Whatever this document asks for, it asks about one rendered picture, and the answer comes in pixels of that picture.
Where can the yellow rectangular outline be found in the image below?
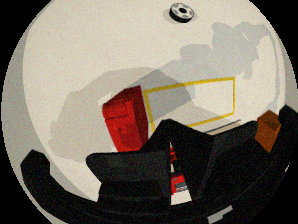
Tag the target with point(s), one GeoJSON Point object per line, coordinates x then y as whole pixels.
{"type": "Point", "coordinates": [179, 85]}

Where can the small black toy tyre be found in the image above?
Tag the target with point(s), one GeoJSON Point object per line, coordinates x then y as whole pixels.
{"type": "Point", "coordinates": [181, 13]}

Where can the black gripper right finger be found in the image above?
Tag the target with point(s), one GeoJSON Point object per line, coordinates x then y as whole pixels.
{"type": "Point", "coordinates": [197, 151]}

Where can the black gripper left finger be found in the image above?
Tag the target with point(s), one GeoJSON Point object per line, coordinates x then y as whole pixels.
{"type": "Point", "coordinates": [151, 162]}

